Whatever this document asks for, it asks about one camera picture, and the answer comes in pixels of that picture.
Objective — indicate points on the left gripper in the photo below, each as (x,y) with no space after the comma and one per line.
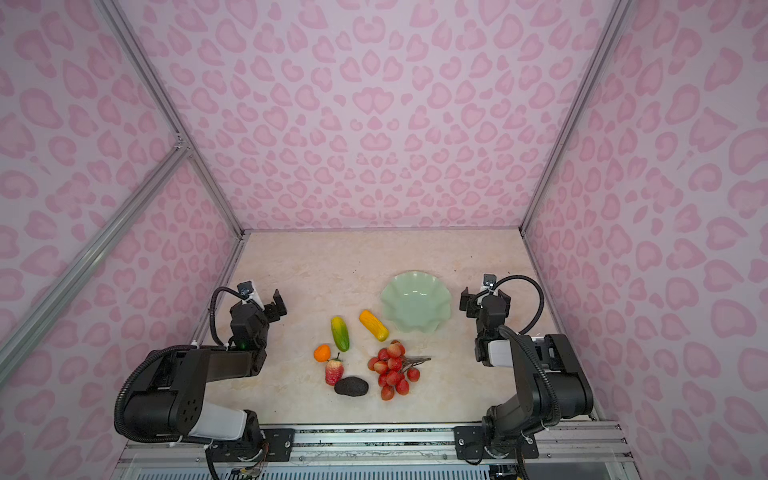
(271,308)

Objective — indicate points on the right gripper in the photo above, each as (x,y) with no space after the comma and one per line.
(486,301)

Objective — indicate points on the fake orange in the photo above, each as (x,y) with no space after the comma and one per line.
(323,353)

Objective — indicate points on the green yellow fake mango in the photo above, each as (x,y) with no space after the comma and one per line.
(340,334)

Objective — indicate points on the fake strawberry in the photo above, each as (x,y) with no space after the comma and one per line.
(334,371)

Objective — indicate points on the yellow fake corn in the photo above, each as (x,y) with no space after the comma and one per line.
(374,325)

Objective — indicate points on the dark fake avocado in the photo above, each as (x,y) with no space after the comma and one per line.
(352,387)

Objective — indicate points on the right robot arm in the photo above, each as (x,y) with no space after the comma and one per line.
(550,384)

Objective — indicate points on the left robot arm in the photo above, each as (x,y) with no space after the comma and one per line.
(162,400)

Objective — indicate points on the green scalloped fruit bowl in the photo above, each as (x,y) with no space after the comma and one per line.
(416,301)

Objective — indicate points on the red fake grape bunch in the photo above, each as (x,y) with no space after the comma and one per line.
(396,370)

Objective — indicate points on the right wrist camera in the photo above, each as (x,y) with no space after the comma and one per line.
(489,283)

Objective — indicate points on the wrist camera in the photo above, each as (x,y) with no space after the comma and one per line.
(248,293)
(489,283)

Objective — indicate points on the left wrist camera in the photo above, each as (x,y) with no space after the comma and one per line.
(248,293)

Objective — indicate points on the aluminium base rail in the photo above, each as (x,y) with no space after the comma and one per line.
(577,449)

